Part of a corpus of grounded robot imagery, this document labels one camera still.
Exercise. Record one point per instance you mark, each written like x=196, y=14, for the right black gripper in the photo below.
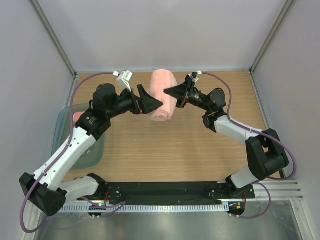
x=182, y=92

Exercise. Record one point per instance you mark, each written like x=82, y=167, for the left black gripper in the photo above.
x=146, y=103

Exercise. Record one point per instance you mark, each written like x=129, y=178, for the plain pink towel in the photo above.
x=162, y=79

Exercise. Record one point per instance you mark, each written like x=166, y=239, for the pink bunny towel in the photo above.
x=76, y=116

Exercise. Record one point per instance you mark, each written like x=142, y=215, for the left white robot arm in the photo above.
x=45, y=188

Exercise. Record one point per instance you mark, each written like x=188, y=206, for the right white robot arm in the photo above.
x=265, y=152

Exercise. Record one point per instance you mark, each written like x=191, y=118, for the clear glass tray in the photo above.
x=93, y=155

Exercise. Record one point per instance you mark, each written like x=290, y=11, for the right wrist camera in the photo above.
x=195, y=76

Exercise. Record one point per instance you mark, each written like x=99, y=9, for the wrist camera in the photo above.
x=123, y=79
x=195, y=76

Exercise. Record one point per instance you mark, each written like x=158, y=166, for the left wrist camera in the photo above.
x=123, y=79

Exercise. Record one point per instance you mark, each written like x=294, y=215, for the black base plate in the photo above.
x=212, y=189

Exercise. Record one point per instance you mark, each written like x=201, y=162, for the white slotted cable duct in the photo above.
x=81, y=207

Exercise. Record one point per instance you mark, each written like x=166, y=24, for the left aluminium frame post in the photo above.
x=52, y=35

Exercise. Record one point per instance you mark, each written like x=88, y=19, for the aluminium frame post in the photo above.
x=52, y=35
x=279, y=21

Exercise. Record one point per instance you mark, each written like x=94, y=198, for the right aluminium frame post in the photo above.
x=279, y=21

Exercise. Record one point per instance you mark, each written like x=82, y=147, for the aluminium front rail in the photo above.
x=288, y=190

